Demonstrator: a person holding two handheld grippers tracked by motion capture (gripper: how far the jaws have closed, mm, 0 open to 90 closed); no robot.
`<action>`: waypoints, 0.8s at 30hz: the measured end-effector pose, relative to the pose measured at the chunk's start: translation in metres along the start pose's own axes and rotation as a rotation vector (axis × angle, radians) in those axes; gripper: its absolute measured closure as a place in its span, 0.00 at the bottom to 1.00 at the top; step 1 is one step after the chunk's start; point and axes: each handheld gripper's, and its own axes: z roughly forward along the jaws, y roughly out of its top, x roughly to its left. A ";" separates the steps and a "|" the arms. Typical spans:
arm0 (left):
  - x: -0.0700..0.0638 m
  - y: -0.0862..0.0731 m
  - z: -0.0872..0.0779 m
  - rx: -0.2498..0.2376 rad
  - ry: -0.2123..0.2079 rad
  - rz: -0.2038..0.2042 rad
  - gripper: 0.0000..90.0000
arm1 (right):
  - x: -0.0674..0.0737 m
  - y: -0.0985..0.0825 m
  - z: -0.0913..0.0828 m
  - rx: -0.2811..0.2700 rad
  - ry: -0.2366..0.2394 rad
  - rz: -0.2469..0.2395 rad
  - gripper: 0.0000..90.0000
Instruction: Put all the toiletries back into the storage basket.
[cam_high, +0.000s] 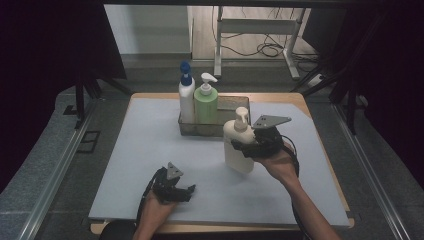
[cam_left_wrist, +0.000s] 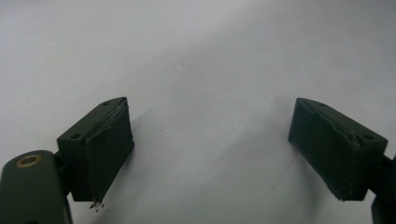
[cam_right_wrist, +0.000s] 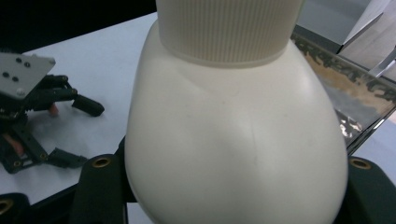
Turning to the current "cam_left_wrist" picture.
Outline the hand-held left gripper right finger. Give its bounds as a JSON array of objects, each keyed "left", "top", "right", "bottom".
[{"left": 288, "top": 97, "right": 389, "bottom": 202}]

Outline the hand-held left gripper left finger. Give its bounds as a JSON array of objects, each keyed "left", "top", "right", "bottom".
[{"left": 56, "top": 96, "right": 135, "bottom": 210}]

